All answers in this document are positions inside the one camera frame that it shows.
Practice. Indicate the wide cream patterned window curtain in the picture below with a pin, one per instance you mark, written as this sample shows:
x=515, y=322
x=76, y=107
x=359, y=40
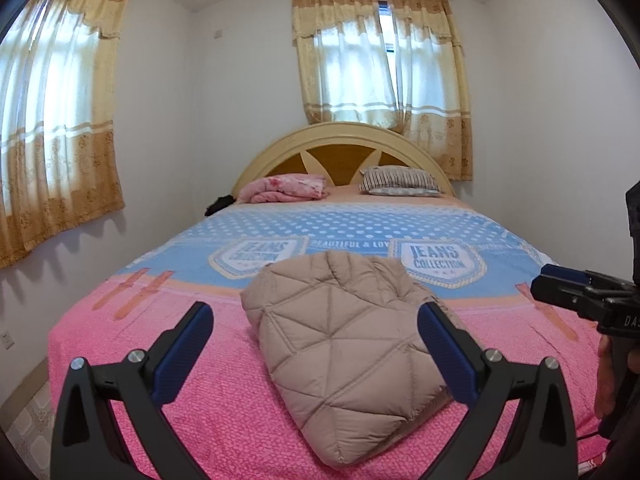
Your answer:
x=60, y=135

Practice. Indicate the cream arched wooden headboard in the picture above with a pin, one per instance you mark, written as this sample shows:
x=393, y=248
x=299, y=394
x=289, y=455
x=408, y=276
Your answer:
x=270, y=155

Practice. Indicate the pink floral folded blanket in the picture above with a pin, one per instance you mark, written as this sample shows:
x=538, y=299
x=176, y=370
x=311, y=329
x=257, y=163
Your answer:
x=285, y=187

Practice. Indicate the black object beside bed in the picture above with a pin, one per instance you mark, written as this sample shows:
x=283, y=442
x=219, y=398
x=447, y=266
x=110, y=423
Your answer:
x=220, y=205

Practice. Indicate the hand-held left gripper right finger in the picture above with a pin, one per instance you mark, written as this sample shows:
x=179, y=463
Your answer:
x=447, y=355

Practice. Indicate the window pane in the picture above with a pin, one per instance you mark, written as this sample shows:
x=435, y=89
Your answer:
x=386, y=27

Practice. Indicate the striped pillow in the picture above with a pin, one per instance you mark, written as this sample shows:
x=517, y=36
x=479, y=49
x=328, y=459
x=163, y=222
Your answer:
x=400, y=180

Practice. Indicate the person's right hand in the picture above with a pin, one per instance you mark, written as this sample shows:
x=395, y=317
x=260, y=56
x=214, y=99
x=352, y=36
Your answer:
x=607, y=380

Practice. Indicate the beige quilted puffer jacket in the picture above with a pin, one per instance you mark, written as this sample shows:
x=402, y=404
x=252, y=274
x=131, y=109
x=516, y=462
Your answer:
x=340, y=350

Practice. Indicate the bed with pink-blue bedspread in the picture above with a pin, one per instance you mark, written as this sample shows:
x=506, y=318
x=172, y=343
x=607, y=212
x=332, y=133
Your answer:
x=150, y=360

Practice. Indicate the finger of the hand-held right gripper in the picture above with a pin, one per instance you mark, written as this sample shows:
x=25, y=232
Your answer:
x=562, y=274
x=565, y=297

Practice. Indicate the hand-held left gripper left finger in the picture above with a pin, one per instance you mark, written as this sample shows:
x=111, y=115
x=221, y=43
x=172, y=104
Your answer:
x=185, y=355

